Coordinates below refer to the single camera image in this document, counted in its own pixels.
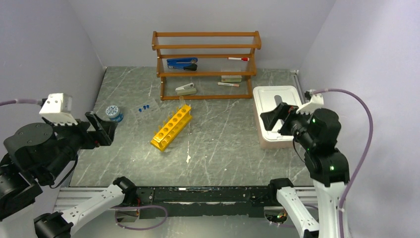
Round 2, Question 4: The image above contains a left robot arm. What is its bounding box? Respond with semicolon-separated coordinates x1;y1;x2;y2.
0;112;137;238

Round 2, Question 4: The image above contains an orange white pen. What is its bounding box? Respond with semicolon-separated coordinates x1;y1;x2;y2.
217;82;240;87

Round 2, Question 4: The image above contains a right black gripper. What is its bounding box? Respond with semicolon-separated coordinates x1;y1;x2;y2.
260;101;316;149

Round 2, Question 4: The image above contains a yellow test tube rack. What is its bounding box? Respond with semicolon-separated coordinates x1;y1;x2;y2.
150;104;192;152

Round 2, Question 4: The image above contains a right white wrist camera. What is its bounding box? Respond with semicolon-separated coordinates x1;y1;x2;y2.
296;90;324;115

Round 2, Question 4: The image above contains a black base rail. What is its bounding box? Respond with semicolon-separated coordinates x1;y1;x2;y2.
119;185;280;219

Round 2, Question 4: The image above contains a red white marker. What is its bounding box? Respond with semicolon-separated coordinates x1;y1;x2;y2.
227;57;250;61

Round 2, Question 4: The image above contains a blue black clamp tool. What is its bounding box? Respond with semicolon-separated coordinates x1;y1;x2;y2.
166;57;198;71

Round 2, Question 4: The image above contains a wooden shelf rack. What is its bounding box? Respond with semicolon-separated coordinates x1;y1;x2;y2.
151;31;262;101

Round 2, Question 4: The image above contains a white green box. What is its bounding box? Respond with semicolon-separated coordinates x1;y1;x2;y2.
221;75;243;83

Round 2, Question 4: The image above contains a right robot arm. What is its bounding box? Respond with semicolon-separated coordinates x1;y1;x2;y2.
260;103;350;238

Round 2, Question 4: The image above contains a pink plastic bin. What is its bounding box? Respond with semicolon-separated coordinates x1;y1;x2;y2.
253;106;293;149

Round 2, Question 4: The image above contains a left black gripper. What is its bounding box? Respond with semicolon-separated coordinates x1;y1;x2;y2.
42;110;118;180

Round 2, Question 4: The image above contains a white stapler on block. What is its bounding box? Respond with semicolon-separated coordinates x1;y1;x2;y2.
175;83;197;96

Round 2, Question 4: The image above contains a large clear glass tube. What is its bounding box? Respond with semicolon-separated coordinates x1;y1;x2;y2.
179;96;185;107

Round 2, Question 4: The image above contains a clear well plate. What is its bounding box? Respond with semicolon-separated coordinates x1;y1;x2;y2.
131;98;161;121

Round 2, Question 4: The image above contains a blue white tape roll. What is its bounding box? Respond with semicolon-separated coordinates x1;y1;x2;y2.
105;105;124;122

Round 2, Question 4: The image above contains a white plastic lid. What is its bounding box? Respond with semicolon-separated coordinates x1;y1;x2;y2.
253;86;302;131

